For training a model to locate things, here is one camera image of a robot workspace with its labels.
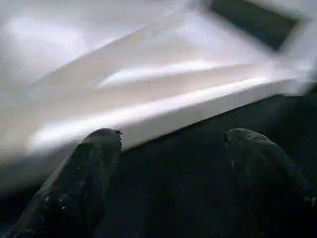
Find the white plastic table top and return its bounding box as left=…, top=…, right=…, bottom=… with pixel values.
left=0, top=0, right=317, bottom=196

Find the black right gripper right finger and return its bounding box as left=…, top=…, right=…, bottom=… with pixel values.
left=224, top=127, right=317, bottom=238

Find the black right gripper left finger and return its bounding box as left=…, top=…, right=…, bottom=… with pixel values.
left=9, top=128, right=123, bottom=238

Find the black plastic mat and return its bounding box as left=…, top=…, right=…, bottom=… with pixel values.
left=0, top=81, right=317, bottom=238

